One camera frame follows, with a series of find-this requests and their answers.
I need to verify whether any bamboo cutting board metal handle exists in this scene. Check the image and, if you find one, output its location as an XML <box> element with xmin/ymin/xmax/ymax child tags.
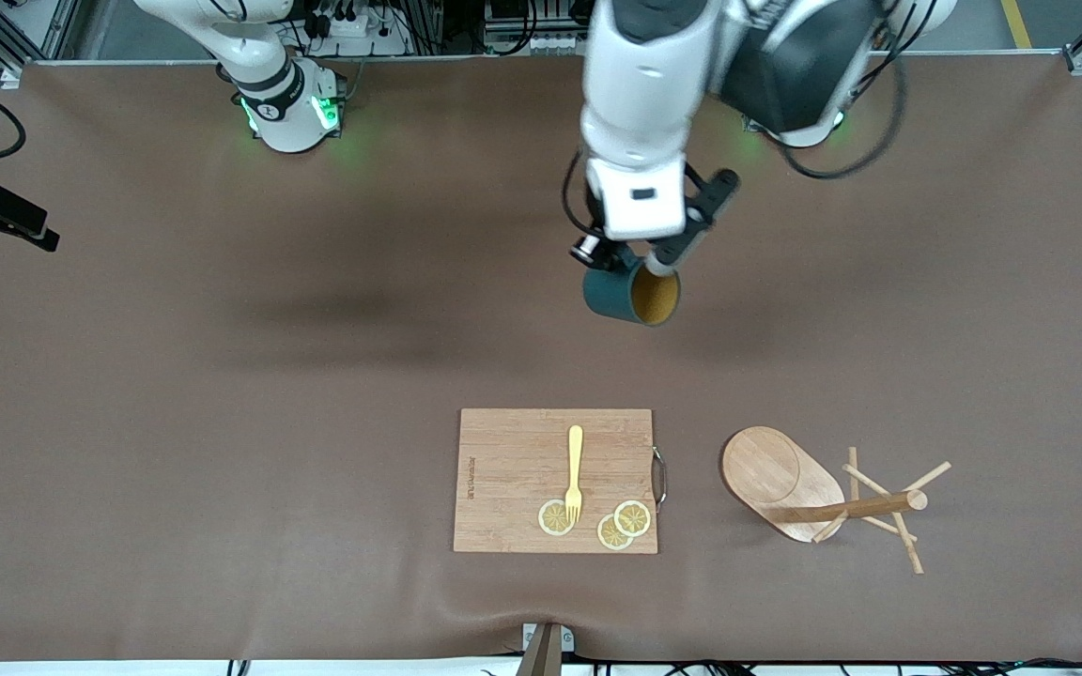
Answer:
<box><xmin>453</xmin><ymin>407</ymin><xmax>669</xmax><ymax>555</ymax></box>

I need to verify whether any brown table mat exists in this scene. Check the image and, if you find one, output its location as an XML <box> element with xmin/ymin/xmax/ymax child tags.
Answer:
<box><xmin>0</xmin><ymin>52</ymin><xmax>1082</xmax><ymax>663</ymax></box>

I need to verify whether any dark teal ribbed mug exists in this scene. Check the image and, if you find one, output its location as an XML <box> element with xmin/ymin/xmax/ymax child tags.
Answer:
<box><xmin>582</xmin><ymin>255</ymin><xmax>682</xmax><ymax>328</ymax></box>

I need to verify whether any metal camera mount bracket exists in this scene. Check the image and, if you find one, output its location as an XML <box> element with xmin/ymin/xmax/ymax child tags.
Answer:
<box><xmin>515</xmin><ymin>622</ymin><xmax>577</xmax><ymax>676</ymax></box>

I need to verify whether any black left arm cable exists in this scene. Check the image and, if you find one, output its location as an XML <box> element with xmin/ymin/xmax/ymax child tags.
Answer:
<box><xmin>562</xmin><ymin>19</ymin><xmax>910</xmax><ymax>240</ymax></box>

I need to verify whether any yellow plastic fork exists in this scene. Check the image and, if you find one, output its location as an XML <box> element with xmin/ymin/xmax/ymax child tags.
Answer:
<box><xmin>564</xmin><ymin>424</ymin><xmax>585</xmax><ymax>525</ymax></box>

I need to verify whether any white power strip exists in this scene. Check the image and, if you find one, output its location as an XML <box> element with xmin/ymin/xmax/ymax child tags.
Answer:
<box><xmin>301</xmin><ymin>5</ymin><xmax>410</xmax><ymax>57</ymax></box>
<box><xmin>485</xmin><ymin>26</ymin><xmax>589</xmax><ymax>54</ymax></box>

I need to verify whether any wooden mug tree rack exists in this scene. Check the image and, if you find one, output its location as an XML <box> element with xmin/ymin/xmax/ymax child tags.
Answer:
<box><xmin>719</xmin><ymin>425</ymin><xmax>953</xmax><ymax>576</ymax></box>

